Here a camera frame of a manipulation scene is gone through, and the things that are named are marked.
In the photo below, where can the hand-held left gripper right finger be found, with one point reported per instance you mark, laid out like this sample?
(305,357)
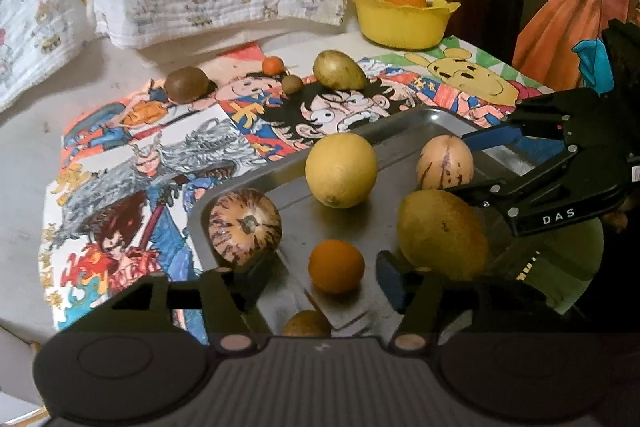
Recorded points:
(395,282)

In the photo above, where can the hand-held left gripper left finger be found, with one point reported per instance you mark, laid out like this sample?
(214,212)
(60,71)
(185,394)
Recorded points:
(225,302)

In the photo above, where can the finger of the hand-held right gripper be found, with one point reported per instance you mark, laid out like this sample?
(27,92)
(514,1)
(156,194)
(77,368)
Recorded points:
(492,138)
(505,199)

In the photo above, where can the striped pepino melon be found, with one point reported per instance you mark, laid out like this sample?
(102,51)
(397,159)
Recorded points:
(445,162)
(245,227)

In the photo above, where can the orange mandarin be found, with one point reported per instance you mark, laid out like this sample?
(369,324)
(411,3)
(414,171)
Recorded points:
(336,267)

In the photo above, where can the brownish yellow mango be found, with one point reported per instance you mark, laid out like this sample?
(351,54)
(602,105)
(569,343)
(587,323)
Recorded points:
(442,237)

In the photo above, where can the metal baking tray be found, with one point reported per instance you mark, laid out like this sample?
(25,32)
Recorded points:
(350,227)

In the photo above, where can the small brown longan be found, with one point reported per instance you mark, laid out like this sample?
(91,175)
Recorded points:
(306,324)
(292,84)

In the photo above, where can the yellow lemon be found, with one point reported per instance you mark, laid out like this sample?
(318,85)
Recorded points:
(341,169)

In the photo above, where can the green mango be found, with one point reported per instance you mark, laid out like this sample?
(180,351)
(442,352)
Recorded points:
(340,69)

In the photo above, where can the brown round sapodilla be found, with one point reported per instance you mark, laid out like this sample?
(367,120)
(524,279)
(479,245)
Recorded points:
(186,84)

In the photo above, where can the small orange kumquat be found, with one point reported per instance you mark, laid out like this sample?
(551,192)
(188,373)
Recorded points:
(273,65)

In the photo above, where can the yellow bear drawing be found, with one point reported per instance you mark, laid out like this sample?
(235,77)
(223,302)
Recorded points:
(465,72)

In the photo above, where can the orange cloth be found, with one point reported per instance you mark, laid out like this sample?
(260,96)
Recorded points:
(560,32)

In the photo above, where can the yellow plastic bowl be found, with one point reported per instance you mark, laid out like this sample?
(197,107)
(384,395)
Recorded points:
(400,24)

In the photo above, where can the cartoon kids drawing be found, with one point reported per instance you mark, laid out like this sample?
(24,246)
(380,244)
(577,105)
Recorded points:
(105,132)

